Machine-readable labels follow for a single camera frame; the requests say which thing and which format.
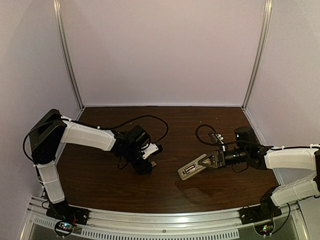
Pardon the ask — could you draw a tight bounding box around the right black cable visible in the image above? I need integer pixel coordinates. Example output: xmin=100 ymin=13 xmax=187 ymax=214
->
xmin=195 ymin=124 xmax=320 ymax=153

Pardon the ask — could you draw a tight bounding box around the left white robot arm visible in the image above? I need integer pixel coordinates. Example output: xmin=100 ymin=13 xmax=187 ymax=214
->
xmin=24 ymin=109 xmax=160 ymax=222

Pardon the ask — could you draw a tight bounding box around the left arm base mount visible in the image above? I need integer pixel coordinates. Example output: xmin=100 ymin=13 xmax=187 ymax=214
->
xmin=46 ymin=204 xmax=90 ymax=226

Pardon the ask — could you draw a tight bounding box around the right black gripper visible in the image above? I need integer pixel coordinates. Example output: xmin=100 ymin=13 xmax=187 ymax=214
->
xmin=198 ymin=148 xmax=249 ymax=170

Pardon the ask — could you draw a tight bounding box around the white slotted cable duct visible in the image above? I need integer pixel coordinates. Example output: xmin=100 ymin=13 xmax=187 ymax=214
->
xmin=28 ymin=217 xmax=240 ymax=240

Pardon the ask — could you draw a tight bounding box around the black cable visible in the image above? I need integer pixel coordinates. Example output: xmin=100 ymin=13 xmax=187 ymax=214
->
xmin=22 ymin=114 xmax=169 ymax=163
xmin=195 ymin=124 xmax=320 ymax=153

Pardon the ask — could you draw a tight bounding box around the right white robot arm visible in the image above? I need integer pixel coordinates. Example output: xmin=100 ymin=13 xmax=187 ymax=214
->
xmin=198 ymin=126 xmax=320 ymax=221

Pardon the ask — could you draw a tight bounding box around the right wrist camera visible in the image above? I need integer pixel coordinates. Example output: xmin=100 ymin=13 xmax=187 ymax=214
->
xmin=208 ymin=132 xmax=224 ymax=146

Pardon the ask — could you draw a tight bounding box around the left black cable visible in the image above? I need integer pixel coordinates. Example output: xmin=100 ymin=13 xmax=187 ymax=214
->
xmin=22 ymin=114 xmax=169 ymax=163

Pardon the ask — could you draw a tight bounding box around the aluminium corner post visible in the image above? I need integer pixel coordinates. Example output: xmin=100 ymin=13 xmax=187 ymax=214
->
xmin=52 ymin=0 xmax=85 ymax=110
xmin=241 ymin=0 xmax=273 ymax=111

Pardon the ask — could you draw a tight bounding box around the left aluminium corner post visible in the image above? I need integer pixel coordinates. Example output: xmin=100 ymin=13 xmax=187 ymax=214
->
xmin=52 ymin=0 xmax=85 ymax=110

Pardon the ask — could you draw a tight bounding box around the white remote control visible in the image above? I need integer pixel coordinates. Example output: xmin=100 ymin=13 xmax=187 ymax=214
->
xmin=177 ymin=154 xmax=207 ymax=181

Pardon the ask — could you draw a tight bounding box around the aluminium front rail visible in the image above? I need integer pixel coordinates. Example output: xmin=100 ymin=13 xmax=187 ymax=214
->
xmin=24 ymin=203 xmax=301 ymax=232

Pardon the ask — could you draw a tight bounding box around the right aluminium corner post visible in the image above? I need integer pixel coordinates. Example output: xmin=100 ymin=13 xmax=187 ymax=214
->
xmin=241 ymin=0 xmax=273 ymax=111

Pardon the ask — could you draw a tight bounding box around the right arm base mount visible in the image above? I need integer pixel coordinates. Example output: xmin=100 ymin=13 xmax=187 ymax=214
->
xmin=238 ymin=204 xmax=282 ymax=225

